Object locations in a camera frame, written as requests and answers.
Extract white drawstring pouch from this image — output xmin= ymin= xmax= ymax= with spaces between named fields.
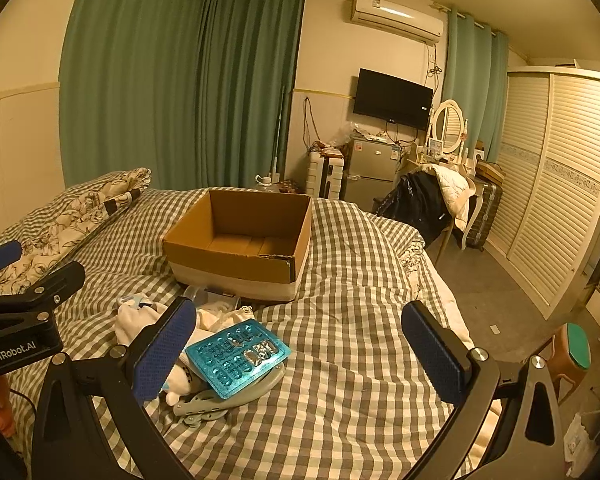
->
xmin=195 ymin=305 xmax=254 ymax=334

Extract brown bag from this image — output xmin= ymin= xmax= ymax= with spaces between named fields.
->
xmin=475 ymin=160 xmax=507 ymax=184

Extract white louvred wardrobe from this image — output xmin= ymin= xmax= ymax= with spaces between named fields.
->
xmin=484 ymin=65 xmax=600 ymax=322

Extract narrow green curtain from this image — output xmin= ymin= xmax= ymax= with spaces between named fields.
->
xmin=445 ymin=7 xmax=510 ymax=167

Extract small bedside table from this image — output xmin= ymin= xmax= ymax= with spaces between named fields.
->
xmin=255 ymin=179 xmax=302 ymax=196

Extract grey plastic hanger clip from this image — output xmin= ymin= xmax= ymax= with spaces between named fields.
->
xmin=172 ymin=362 xmax=287 ymax=428

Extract patterned pillows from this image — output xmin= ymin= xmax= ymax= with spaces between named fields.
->
xmin=0 ymin=167 xmax=154 ymax=297

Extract black wall television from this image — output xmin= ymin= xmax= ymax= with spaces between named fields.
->
xmin=353 ymin=68 xmax=434 ymax=131

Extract silver mini fridge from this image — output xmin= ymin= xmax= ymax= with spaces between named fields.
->
xmin=340 ymin=137 xmax=404 ymax=214

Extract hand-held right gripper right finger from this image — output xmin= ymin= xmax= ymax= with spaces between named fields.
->
xmin=401 ymin=301 xmax=564 ymax=480

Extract white padded jacket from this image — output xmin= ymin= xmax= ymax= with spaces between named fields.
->
xmin=420 ymin=162 xmax=477 ymax=234

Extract wide green curtain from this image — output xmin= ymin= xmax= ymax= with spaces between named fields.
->
xmin=59 ymin=0 xmax=213 ymax=192

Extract green topped stool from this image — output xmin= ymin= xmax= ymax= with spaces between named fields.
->
xmin=532 ymin=322 xmax=594 ymax=407

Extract brown cardboard box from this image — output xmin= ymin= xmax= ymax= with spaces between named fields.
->
xmin=161 ymin=188 xmax=313 ymax=304

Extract clutter on fridge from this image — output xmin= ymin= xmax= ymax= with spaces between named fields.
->
xmin=330 ymin=121 xmax=417 ymax=147

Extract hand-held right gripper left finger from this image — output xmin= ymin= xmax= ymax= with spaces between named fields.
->
xmin=30 ymin=296 xmax=198 ymax=480

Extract grey suitcase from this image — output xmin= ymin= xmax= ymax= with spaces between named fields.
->
xmin=462 ymin=180 xmax=504 ymax=252

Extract oval white vanity mirror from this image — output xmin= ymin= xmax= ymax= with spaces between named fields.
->
xmin=430 ymin=100 xmax=467 ymax=157

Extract teal blister pack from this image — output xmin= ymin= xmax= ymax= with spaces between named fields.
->
xmin=185 ymin=318 xmax=292 ymax=401

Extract white pole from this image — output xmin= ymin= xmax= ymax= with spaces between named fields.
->
xmin=272 ymin=87 xmax=286 ymax=182

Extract hanging wall cables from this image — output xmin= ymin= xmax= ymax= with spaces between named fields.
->
xmin=302 ymin=96 xmax=317 ymax=152

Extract grey checked bed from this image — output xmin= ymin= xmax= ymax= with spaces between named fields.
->
xmin=0 ymin=187 xmax=487 ymax=480

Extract white plastic bag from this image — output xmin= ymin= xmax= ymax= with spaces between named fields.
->
xmin=561 ymin=411 xmax=600 ymax=477

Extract white air conditioner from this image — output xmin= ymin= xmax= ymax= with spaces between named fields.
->
xmin=350 ymin=0 xmax=445 ymax=44

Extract clear plastic packet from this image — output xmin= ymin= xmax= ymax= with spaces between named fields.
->
xmin=182 ymin=285 xmax=241 ymax=316

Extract green corner curtain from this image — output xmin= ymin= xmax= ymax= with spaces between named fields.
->
xmin=195 ymin=0 xmax=308 ymax=194

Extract white suitcase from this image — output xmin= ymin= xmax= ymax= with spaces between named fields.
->
xmin=305 ymin=152 xmax=349 ymax=200

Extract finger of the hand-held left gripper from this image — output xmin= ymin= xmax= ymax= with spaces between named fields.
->
xmin=0 ymin=261 xmax=87 ymax=330
xmin=0 ymin=240 xmax=24 ymax=279

